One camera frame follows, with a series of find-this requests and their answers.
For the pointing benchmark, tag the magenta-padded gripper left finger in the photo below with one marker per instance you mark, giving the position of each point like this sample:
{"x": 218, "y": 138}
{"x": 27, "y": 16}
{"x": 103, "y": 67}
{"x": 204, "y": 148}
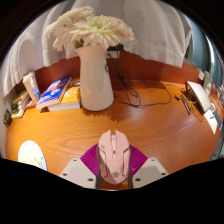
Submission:
{"x": 76, "y": 171}

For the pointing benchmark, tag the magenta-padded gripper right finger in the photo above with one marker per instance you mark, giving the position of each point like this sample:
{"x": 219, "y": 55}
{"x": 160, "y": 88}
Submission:
{"x": 150, "y": 170}

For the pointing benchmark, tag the pink computer mouse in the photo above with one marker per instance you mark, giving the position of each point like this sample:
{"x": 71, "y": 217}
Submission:
{"x": 113, "y": 156}

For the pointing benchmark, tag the round cartoon-print mouse pad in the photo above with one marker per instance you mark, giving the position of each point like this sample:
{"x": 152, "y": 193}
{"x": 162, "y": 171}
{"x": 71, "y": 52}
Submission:
{"x": 30, "y": 154}

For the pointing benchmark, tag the yellow book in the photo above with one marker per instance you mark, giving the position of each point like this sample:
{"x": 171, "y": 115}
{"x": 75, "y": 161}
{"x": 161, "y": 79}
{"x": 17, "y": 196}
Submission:
{"x": 71, "y": 98}

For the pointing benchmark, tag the white paper sheet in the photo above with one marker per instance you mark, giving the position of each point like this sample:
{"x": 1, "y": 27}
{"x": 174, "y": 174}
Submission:
{"x": 211, "y": 121}

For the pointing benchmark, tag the blue book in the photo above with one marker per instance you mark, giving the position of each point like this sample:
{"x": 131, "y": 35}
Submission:
{"x": 53, "y": 92}

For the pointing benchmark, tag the green mug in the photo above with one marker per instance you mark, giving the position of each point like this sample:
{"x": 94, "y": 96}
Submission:
{"x": 7, "y": 117}

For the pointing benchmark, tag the stack of yellow-black books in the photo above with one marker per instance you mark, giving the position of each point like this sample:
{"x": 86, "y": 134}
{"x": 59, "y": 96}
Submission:
{"x": 19, "y": 104}

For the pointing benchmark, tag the silver laptop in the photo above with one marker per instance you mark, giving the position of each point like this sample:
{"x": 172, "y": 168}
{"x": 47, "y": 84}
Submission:
{"x": 199, "y": 96}

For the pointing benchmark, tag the white ceramic vase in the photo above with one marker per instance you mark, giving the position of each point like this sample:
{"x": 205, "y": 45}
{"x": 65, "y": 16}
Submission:
{"x": 95, "y": 83}

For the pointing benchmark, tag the white lidded cup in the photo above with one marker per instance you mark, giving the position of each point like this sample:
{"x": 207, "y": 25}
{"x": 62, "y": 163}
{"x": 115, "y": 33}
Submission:
{"x": 31, "y": 86}

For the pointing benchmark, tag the white curtain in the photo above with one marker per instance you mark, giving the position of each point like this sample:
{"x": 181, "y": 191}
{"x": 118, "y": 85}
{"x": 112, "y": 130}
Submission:
{"x": 156, "y": 30}

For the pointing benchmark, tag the white and pink flowers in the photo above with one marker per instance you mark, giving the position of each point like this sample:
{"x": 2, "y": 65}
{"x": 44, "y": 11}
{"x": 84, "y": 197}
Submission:
{"x": 93, "y": 30}

